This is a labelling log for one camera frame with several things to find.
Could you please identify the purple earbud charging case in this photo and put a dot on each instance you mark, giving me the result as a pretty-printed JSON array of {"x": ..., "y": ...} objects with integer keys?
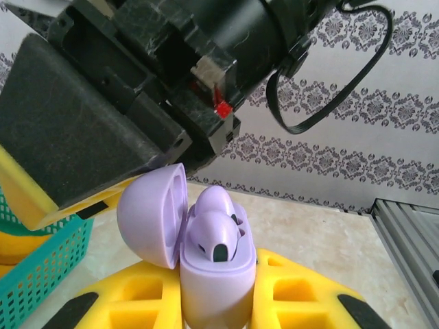
[{"x": 216, "y": 288}]

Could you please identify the aluminium frame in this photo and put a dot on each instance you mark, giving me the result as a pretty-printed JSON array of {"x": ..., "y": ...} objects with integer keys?
[{"x": 404, "y": 240}]

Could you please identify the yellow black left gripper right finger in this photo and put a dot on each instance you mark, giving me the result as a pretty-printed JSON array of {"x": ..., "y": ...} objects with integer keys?
[{"x": 295, "y": 301}]

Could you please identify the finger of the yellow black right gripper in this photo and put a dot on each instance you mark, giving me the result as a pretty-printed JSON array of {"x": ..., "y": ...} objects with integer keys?
[
  {"x": 41, "y": 12},
  {"x": 68, "y": 137}
]

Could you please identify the teal plastic basket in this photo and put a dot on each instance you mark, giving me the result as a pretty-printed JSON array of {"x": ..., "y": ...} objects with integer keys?
[{"x": 79, "y": 228}]

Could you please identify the yellow banana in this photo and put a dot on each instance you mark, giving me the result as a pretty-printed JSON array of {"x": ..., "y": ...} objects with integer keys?
[{"x": 17, "y": 246}]

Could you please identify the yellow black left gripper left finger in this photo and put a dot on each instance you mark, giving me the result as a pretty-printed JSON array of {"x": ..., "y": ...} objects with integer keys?
[{"x": 137, "y": 301}]

